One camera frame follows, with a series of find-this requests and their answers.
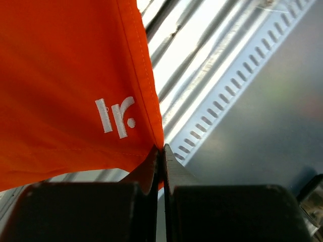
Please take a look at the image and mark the slotted cable duct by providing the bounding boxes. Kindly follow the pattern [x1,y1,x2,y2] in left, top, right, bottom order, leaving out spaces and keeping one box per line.
[163,1,314,165]

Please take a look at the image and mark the aluminium mounting rail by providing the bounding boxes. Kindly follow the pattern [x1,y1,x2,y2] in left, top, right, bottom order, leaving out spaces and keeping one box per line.
[1,1,240,220]

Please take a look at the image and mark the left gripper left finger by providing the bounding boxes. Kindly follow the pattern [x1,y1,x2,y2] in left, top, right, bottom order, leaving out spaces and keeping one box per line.
[1,147,159,241]

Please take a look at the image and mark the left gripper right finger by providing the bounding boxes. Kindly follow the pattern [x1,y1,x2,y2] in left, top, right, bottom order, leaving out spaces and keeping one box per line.
[163,145,311,241]

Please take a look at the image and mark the orange shorts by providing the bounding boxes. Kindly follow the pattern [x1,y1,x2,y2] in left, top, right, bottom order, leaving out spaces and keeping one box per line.
[1,1,164,191]

